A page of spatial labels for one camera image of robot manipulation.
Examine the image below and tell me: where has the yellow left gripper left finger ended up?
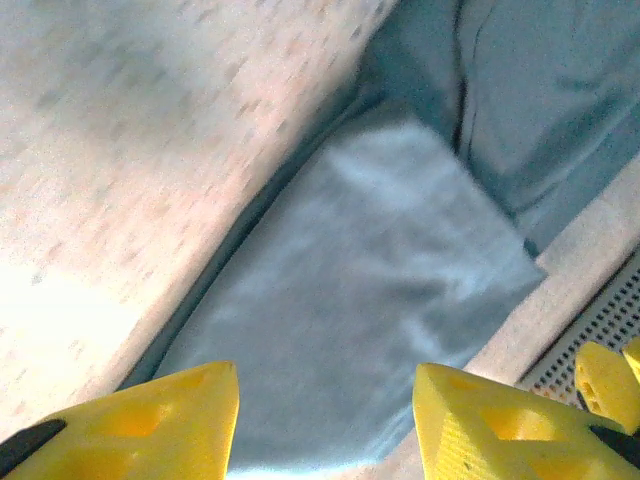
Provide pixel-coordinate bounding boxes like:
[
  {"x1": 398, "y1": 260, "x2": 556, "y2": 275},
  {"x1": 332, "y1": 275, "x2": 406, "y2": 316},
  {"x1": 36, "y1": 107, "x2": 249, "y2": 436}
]
[{"x1": 0, "y1": 360, "x2": 241, "y2": 480}]

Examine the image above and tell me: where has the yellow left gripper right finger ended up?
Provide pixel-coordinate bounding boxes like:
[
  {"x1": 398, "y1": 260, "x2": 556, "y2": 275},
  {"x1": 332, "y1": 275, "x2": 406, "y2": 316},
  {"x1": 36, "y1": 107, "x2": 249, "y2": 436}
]
[{"x1": 412, "y1": 362, "x2": 640, "y2": 480}]

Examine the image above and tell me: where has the grey t-shirt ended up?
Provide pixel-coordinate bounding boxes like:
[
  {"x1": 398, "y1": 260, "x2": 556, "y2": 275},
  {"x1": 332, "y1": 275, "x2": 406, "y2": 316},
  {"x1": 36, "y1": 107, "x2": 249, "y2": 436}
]
[{"x1": 118, "y1": 0, "x2": 640, "y2": 475}]

